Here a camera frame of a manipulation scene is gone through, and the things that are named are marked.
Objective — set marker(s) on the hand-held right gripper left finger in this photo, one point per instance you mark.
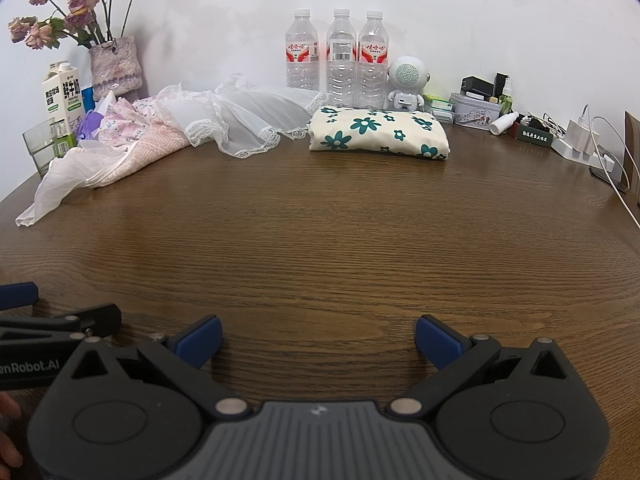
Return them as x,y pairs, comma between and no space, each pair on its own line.
200,340

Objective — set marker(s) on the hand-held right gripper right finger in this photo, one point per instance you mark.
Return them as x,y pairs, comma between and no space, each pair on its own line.
440,341

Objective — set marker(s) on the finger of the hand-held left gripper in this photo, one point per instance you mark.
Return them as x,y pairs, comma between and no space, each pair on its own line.
20,294
95,317

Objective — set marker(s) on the pink lace dress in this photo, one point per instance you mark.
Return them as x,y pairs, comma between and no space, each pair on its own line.
150,152

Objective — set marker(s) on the person's left hand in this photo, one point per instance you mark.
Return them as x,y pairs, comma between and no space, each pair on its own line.
7,430

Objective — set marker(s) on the square clear glass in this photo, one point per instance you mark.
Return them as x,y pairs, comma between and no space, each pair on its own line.
42,149

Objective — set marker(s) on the purple plastic bag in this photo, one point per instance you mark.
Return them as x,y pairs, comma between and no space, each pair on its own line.
90,125

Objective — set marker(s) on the pink floral garment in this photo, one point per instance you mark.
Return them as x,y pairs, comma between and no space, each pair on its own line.
132,120

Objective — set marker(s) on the white green milk carton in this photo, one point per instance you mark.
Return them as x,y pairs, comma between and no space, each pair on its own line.
62,95

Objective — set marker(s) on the blue box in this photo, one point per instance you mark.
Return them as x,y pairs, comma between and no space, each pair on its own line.
87,96

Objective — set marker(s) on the cream folded cloth green flowers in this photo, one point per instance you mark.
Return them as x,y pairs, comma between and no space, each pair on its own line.
370,135

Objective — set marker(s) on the dark red small box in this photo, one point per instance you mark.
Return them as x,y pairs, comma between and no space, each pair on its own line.
535,136

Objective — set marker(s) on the white green tissue pack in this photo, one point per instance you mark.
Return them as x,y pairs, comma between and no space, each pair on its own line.
442,115

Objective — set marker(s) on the small white bottle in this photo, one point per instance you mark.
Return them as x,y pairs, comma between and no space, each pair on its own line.
504,123

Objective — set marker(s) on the grey printed tin box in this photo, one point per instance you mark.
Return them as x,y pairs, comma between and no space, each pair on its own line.
475,115

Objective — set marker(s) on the white power strip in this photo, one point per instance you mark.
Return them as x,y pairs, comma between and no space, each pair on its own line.
600,160

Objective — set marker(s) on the pink fuzzy vase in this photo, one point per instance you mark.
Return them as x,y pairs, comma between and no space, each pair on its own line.
117,67

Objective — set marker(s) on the white charger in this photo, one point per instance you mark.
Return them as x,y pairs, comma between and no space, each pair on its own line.
580,135

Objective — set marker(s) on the green spray bottle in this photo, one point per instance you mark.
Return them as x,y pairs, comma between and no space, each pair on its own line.
506,100

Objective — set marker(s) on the black power adapter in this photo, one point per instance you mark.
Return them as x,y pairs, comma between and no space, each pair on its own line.
476,87

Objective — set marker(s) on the small black box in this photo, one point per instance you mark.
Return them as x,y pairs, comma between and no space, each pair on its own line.
501,85

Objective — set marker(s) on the white robot-shaped speaker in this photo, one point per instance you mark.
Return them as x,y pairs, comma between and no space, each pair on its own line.
406,75

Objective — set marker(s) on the brown wooden board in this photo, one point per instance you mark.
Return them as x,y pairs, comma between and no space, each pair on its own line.
633,150

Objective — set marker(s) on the clear water bottle red label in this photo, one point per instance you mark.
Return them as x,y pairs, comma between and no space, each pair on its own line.
301,60
341,67
372,67

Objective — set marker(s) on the dried pink rose bouquet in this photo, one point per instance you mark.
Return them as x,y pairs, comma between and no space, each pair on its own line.
80,2

